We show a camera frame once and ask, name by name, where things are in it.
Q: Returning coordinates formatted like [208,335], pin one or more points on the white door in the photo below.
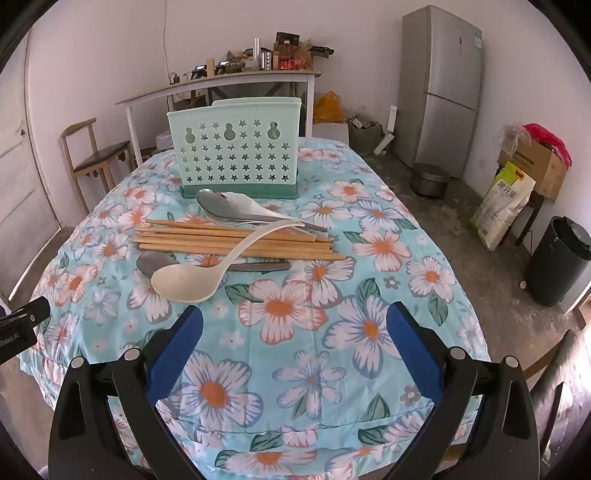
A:
[23,194]

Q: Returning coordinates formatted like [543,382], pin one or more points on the small white spoon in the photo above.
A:
[258,207]

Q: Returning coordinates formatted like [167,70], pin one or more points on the metal spoon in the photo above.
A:
[150,265]
[214,203]

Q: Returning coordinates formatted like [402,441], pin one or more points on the white frame table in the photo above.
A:
[152,92]

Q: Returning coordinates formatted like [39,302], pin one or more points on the white and green rice bag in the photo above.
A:
[501,207]

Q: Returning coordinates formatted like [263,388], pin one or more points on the green sack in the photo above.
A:
[364,136]

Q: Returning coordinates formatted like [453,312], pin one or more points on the dark cloth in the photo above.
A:
[568,397]

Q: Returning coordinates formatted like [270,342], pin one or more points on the dark rice cooker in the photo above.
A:
[429,180]

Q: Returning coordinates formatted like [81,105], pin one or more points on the cardboard box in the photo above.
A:
[540,170]

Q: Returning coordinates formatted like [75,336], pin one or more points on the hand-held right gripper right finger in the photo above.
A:
[415,350]

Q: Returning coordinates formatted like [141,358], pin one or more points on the grey refrigerator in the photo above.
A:
[438,92]

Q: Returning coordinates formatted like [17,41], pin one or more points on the red plastic bag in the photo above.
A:
[547,136]

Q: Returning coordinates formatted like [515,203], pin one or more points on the white box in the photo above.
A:
[330,133]

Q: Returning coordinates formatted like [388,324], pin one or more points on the black charging device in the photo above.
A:
[222,68]
[200,72]

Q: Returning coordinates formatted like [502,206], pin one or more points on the black trash can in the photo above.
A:
[558,263]

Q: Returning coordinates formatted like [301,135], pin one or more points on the white plastic ladle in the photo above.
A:
[184,284]

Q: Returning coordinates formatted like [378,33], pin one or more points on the pale green utensil holder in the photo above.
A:
[258,157]

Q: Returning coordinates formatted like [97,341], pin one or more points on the wooden chair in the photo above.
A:
[99,157]

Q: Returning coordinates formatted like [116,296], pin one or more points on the floral blue blanket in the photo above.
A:
[277,369]

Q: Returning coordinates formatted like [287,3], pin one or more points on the dark box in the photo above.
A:
[287,38]

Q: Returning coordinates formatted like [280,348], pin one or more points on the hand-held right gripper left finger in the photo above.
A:
[173,355]

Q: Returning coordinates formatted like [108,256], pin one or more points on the bundle of wooden chopsticks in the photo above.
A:
[184,242]

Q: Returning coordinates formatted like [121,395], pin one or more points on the yellow plastic bag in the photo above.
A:
[328,108]

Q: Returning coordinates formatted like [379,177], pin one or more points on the white tube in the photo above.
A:
[388,129]

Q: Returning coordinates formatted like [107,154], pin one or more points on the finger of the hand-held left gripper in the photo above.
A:
[30,311]

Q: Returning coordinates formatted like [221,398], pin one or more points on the red snack bag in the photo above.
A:
[304,59]

